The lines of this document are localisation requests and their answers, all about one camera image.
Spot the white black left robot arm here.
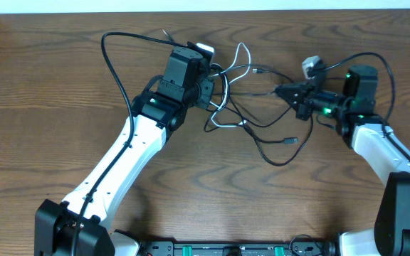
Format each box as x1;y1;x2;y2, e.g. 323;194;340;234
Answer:
34;43;215;255

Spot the white usb cable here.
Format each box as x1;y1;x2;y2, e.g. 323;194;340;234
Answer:
206;42;253;129

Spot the black usb cable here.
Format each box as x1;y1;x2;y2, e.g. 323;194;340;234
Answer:
162;28;315;167

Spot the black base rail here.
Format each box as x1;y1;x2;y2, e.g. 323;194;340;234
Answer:
136;238;340;256

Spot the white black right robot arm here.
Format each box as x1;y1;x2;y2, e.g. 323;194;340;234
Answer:
275;63;410;255

